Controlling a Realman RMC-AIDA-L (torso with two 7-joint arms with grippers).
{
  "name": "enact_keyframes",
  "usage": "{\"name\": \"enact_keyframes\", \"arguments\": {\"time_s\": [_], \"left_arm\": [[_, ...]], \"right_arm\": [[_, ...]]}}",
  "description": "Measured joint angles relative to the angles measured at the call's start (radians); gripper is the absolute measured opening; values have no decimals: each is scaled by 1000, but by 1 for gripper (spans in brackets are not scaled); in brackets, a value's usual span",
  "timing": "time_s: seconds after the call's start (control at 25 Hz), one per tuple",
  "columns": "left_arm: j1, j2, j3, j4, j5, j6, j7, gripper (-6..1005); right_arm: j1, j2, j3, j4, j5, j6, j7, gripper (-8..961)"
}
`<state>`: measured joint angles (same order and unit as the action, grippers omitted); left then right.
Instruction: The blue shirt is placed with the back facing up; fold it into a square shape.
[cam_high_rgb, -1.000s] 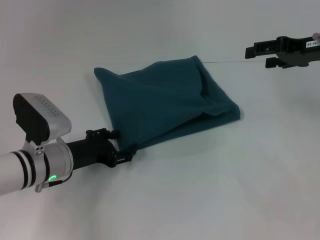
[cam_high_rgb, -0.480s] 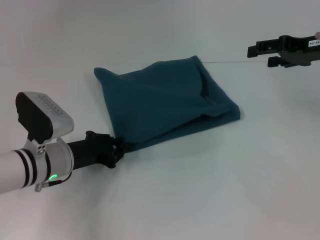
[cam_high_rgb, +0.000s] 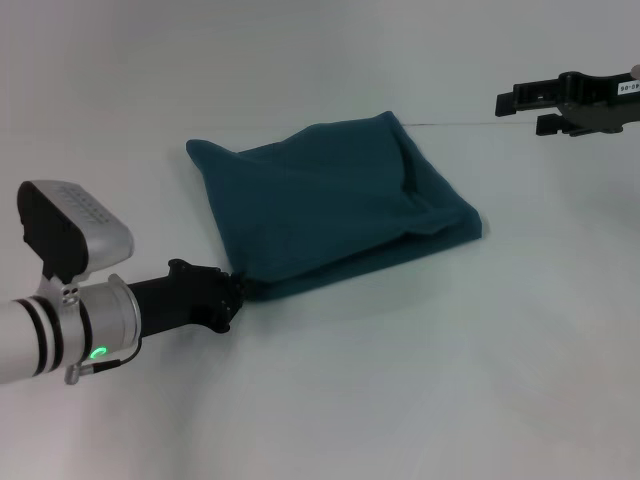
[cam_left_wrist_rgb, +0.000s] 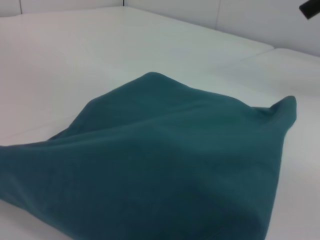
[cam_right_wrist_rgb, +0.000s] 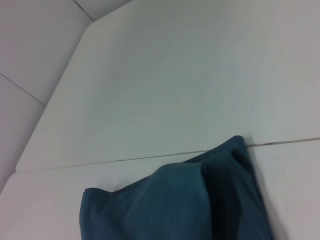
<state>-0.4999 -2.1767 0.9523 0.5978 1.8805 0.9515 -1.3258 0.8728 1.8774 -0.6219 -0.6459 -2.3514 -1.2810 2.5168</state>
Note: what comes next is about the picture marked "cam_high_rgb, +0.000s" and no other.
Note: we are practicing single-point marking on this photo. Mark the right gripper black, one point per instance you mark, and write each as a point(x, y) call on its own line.
point(600, 102)

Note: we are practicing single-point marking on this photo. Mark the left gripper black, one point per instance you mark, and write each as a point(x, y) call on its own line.
point(185, 300)

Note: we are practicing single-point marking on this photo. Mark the blue t-shirt with white print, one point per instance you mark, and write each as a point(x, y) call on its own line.
point(325, 210)

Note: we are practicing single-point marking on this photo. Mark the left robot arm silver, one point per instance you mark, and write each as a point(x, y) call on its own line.
point(60, 330)

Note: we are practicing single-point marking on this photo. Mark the right gripper silver knob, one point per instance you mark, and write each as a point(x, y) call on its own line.
point(635, 71)

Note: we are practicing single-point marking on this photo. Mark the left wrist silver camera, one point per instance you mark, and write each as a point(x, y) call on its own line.
point(75, 230)

